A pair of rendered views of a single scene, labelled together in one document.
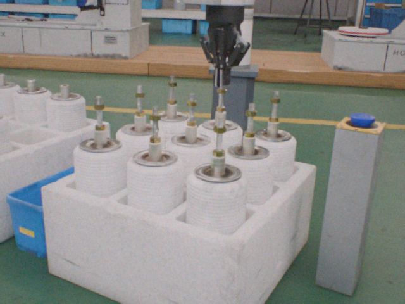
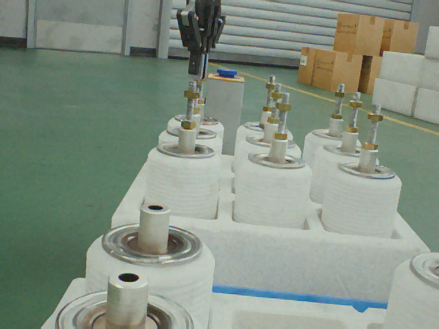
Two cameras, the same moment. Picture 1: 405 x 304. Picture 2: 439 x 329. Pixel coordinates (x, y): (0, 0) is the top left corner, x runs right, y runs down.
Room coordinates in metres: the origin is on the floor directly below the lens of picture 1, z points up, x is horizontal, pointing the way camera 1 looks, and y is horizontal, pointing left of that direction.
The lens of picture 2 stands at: (1.29, 0.72, 0.42)
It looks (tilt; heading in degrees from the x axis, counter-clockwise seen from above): 14 degrees down; 241
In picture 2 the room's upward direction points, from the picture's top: 6 degrees clockwise
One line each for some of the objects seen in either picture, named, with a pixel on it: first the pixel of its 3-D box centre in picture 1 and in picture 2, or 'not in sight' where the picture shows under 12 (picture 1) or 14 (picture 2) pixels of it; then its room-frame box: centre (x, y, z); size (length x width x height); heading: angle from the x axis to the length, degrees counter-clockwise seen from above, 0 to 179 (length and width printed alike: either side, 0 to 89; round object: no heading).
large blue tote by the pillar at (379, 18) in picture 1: (392, 26); not in sight; (5.24, -2.01, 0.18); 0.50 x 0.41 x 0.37; 179
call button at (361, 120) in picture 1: (362, 121); (226, 74); (0.76, -0.27, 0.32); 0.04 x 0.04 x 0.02
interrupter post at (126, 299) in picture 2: (31, 86); (126, 305); (1.20, 0.46, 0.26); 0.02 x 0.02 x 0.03
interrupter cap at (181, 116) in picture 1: (172, 116); (186, 151); (0.99, 0.07, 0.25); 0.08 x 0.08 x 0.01
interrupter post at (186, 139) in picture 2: (172, 111); (186, 141); (0.99, 0.07, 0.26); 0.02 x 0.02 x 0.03
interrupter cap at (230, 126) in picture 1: (219, 125); (191, 133); (0.93, -0.03, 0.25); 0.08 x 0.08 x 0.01
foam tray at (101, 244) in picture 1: (188, 216); (256, 242); (0.83, 0.02, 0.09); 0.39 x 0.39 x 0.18; 62
